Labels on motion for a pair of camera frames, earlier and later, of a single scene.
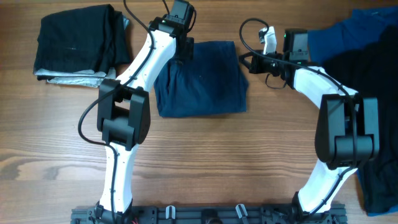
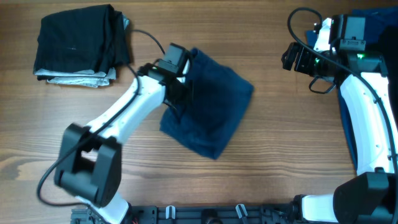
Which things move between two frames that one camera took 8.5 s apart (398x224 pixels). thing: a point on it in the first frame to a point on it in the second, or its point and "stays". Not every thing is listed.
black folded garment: (92, 38) stays
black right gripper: (255, 66) to (290, 55)
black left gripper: (188, 54) to (187, 98)
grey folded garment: (87, 78) stays
